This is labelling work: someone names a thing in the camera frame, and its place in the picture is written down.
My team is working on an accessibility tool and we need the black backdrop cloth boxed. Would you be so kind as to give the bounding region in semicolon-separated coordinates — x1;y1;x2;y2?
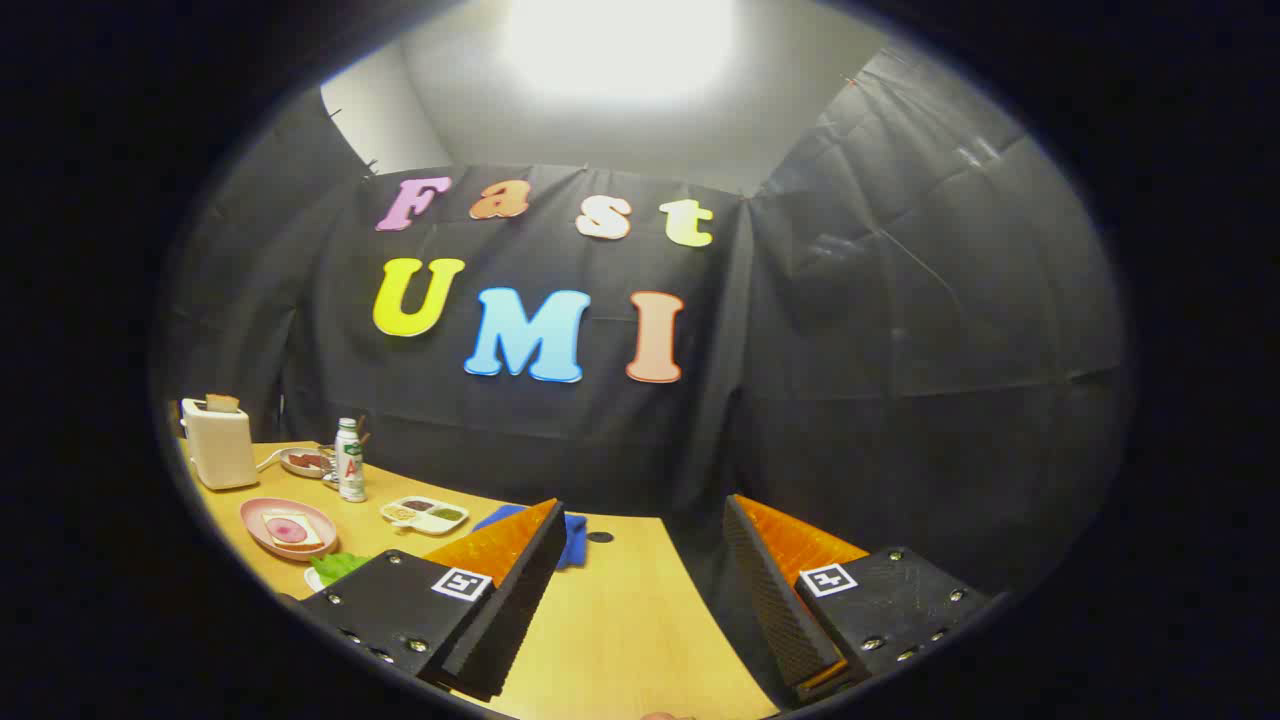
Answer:
150;40;1136;601

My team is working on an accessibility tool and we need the cream white toaster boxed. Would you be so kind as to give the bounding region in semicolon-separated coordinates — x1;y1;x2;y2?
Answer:
181;398;259;491

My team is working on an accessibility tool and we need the white bottle with green cap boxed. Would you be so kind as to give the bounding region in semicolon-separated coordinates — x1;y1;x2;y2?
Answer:
335;418;367;503

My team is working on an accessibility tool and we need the blue towel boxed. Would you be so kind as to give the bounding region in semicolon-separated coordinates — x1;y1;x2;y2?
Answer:
472;504;589;571

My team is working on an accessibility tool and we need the white bread slice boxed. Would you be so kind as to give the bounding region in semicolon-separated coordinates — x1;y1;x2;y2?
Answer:
262;511;324;549

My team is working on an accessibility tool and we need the green lettuce leaf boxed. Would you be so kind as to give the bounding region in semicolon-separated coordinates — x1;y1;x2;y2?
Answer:
310;551;373;587

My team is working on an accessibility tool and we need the white divided dish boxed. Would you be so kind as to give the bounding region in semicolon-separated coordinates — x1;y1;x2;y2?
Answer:
380;496;469;536

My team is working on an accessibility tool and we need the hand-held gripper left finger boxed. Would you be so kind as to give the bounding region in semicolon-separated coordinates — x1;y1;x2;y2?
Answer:
298;498;568;703

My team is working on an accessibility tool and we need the pink plate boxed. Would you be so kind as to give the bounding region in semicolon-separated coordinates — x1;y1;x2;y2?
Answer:
240;497;339;561

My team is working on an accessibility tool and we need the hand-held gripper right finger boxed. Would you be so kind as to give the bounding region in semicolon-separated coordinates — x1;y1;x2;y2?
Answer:
722;493;993;708

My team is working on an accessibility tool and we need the ceiling light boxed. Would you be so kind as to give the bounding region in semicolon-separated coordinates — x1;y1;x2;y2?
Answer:
505;0;741;107

